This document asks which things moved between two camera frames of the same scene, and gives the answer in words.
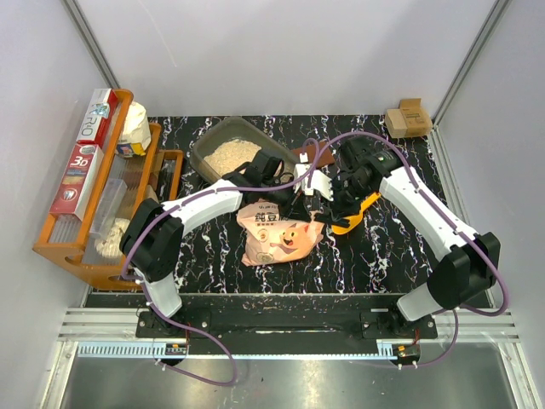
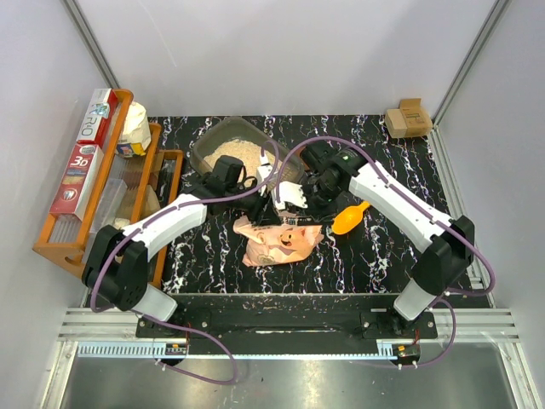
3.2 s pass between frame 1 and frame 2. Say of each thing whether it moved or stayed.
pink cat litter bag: stayed
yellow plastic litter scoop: stayed
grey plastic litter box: stayed
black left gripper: moved
